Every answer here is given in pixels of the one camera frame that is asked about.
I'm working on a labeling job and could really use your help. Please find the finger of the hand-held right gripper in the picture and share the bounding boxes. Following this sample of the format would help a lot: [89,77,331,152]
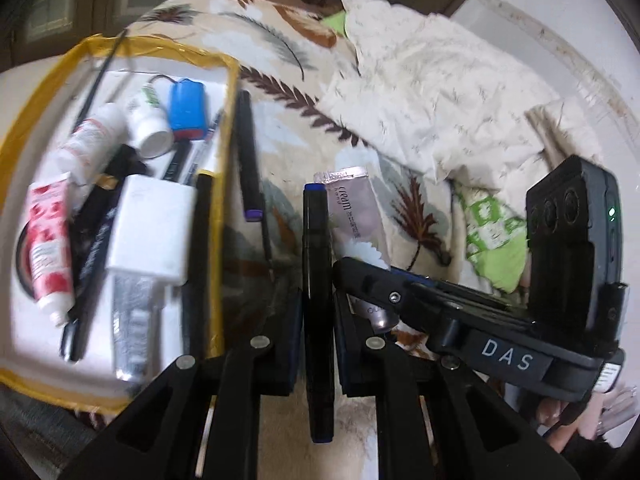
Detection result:
[389,266,482,306]
[332,256,452,342]

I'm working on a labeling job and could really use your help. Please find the white bottle red label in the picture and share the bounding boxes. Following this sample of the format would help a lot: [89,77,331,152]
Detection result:
[57,102,126,186]

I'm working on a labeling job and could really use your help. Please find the pink silver cream tube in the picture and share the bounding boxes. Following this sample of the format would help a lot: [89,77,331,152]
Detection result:
[312,165,401,333]

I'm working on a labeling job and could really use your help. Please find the black pencil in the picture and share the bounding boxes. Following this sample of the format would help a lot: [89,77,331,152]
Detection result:
[59,200,121,365]

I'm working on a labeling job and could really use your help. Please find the black mascara tube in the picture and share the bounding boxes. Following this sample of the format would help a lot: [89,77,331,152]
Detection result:
[67,144,150,321]

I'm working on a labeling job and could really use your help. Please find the black eyeliner pen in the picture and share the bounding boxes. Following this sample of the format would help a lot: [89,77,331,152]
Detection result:
[181,172,217,358]

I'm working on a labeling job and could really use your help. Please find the pink floral tube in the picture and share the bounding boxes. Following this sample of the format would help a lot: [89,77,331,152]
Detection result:
[26,171,77,328]

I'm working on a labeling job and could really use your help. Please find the white charger plug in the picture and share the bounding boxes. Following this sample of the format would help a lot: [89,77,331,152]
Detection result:
[105,175,197,283]

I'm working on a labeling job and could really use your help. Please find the white sprig-print quilt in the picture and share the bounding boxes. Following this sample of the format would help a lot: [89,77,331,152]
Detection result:
[317,0,606,196]

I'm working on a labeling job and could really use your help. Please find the clear ballpoint pen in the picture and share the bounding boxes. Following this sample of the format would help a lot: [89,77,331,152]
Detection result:
[182,107,226,188]

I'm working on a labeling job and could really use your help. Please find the white bottle green label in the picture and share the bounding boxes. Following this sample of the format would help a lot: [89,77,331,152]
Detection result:
[125,82,173,159]

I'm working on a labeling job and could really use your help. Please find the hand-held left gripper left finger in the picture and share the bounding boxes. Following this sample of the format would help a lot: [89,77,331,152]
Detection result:
[60,292,306,480]

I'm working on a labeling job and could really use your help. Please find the yellow-edged white box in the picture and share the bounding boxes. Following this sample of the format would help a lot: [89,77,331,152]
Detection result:
[0,35,241,413]

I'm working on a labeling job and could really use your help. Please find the window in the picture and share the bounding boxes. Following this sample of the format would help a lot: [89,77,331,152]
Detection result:
[22,0,76,43]

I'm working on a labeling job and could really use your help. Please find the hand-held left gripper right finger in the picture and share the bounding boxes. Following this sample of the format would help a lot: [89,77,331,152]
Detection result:
[332,290,581,480]

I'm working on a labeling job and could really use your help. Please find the person's right hand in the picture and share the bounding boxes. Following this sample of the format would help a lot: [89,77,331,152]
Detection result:
[535,377,638,456]

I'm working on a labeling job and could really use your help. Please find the leaf-print fleece blanket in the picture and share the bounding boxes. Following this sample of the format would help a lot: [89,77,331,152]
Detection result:
[100,0,501,480]

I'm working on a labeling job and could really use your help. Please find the blue battery pack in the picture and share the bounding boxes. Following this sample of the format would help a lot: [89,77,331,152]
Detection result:
[150,74,208,142]

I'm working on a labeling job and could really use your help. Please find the black marker blue ends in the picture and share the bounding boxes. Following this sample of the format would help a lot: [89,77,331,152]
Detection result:
[301,182,337,444]

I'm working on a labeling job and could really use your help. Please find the black pen purple end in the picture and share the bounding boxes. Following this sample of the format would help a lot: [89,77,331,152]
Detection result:
[234,90,264,224]

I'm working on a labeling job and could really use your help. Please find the thin black stick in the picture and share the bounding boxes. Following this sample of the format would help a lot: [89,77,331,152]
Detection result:
[71,29,129,132]

